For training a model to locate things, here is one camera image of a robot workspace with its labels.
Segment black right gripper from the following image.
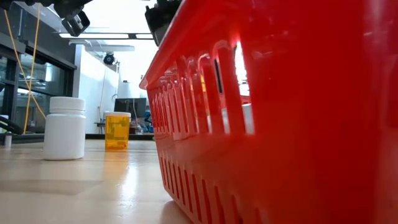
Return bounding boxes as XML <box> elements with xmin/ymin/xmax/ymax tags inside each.
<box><xmin>144</xmin><ymin>0</ymin><xmax>184</xmax><ymax>47</ymax></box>

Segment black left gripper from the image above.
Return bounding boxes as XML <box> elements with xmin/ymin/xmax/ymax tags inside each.
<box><xmin>52</xmin><ymin>0</ymin><xmax>94</xmax><ymax>37</ymax></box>

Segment white plastic pill bottle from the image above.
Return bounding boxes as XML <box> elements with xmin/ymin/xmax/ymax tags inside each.
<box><xmin>42</xmin><ymin>96</ymin><xmax>87</xmax><ymax>161</ymax></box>

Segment red plastic basket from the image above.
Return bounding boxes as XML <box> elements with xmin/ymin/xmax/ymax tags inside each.
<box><xmin>139</xmin><ymin>0</ymin><xmax>398</xmax><ymax>224</ymax></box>

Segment black computer monitor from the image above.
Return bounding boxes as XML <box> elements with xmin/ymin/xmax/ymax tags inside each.
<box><xmin>113</xmin><ymin>97</ymin><xmax>147</xmax><ymax>119</ymax></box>

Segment black hanging camera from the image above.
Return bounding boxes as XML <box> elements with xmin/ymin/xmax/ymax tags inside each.
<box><xmin>103</xmin><ymin>52</ymin><xmax>116</xmax><ymax>66</ymax></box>

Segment yellow hanging cable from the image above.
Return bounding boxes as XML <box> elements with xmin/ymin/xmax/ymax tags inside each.
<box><xmin>2</xmin><ymin>2</ymin><xmax>47</xmax><ymax>135</ymax></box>

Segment black metal table frame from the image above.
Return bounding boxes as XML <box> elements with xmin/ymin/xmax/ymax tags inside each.
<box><xmin>0</xmin><ymin>132</ymin><xmax>155</xmax><ymax>144</ymax></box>

